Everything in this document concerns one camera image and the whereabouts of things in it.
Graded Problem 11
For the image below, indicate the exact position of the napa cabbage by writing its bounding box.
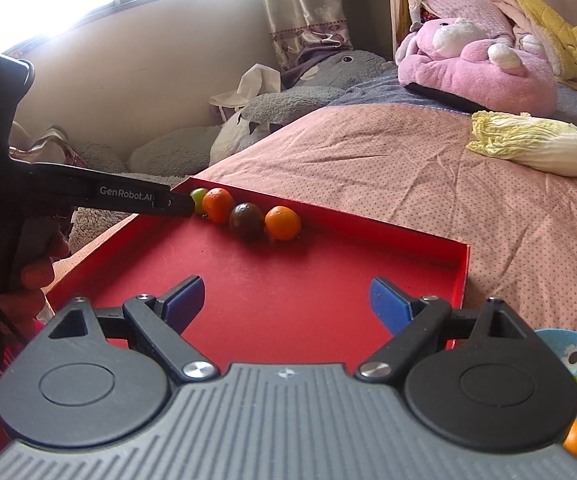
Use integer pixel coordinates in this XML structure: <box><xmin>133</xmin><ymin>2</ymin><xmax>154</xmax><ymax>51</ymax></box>
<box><xmin>467</xmin><ymin>111</ymin><xmax>577</xmax><ymax>178</ymax></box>

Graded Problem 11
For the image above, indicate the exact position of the person's left hand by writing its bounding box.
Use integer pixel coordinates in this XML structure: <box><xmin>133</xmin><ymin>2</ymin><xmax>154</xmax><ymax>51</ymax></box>
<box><xmin>0</xmin><ymin>230</ymin><xmax>72</xmax><ymax>341</ymax></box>

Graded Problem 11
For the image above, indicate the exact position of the pink plush toy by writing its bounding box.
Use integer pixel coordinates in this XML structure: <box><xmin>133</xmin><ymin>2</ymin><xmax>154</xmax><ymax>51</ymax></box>
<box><xmin>397</xmin><ymin>17</ymin><xmax>558</xmax><ymax>118</ymax></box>

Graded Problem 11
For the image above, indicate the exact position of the pink dotted bedspread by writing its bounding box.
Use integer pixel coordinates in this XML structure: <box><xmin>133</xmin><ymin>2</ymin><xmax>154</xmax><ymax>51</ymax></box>
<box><xmin>196</xmin><ymin>102</ymin><xmax>577</xmax><ymax>356</ymax></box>

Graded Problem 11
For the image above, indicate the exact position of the yellow plush blanket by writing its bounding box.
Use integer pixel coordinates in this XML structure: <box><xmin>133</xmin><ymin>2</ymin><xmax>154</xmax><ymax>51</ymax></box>
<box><xmin>485</xmin><ymin>0</ymin><xmax>577</xmax><ymax>93</ymax></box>

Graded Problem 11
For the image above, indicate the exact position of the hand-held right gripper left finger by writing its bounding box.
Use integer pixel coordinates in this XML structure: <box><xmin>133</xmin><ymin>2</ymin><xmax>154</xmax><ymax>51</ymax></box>
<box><xmin>43</xmin><ymin>276</ymin><xmax>218</xmax><ymax>384</ymax></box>

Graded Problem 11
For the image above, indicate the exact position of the grey plush toy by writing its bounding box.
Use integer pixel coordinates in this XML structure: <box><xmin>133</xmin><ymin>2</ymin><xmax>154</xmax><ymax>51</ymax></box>
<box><xmin>241</xmin><ymin>50</ymin><xmax>394</xmax><ymax>133</ymax></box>

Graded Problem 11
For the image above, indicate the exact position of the dark brown tomato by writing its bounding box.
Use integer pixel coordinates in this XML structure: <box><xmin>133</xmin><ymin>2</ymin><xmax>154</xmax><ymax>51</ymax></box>
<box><xmin>229</xmin><ymin>202</ymin><xmax>265</xmax><ymax>239</ymax></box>

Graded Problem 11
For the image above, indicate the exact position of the grey fuzzy cushion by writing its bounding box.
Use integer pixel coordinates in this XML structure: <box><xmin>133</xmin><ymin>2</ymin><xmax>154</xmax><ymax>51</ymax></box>
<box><xmin>68</xmin><ymin>205</ymin><xmax>139</xmax><ymax>256</ymax></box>
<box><xmin>127</xmin><ymin>125</ymin><xmax>224</xmax><ymax>178</ymax></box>

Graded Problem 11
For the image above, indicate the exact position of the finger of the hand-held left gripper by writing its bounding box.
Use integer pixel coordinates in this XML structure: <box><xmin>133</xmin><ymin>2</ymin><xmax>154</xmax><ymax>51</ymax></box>
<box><xmin>153</xmin><ymin>190</ymin><xmax>196</xmax><ymax>219</ymax></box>

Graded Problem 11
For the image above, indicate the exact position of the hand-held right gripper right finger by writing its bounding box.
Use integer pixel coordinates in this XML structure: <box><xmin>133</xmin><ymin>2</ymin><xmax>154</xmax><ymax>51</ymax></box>
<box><xmin>358</xmin><ymin>277</ymin><xmax>534</xmax><ymax>384</ymax></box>

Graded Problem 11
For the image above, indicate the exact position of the red tray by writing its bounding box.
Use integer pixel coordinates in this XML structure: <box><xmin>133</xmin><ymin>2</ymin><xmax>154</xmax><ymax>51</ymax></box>
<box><xmin>46</xmin><ymin>176</ymin><xmax>470</xmax><ymax>368</ymax></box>

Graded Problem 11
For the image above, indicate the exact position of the pink patterned pillow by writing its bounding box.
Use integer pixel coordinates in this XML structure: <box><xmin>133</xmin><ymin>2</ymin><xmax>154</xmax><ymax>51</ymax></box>
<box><xmin>408</xmin><ymin>0</ymin><xmax>514</xmax><ymax>36</ymax></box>

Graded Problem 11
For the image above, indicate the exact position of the white tote bag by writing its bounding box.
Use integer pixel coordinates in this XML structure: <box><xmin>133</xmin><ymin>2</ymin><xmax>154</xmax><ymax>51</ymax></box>
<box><xmin>210</xmin><ymin>63</ymin><xmax>282</xmax><ymax>166</ymax></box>

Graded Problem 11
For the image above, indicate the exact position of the reddish orange mandarin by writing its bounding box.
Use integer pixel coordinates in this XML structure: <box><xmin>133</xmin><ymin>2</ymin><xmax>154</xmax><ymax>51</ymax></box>
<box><xmin>202</xmin><ymin>187</ymin><xmax>236</xmax><ymax>224</ymax></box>

